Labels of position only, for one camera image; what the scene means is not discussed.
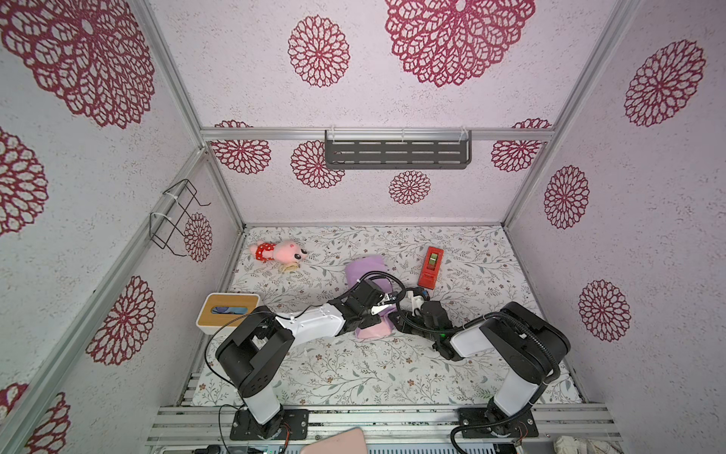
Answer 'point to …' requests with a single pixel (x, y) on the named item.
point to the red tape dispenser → (430, 267)
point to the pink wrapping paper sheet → (360, 268)
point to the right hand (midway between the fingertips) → (388, 313)
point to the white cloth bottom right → (568, 445)
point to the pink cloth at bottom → (351, 441)
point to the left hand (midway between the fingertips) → (365, 304)
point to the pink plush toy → (285, 252)
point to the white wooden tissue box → (220, 310)
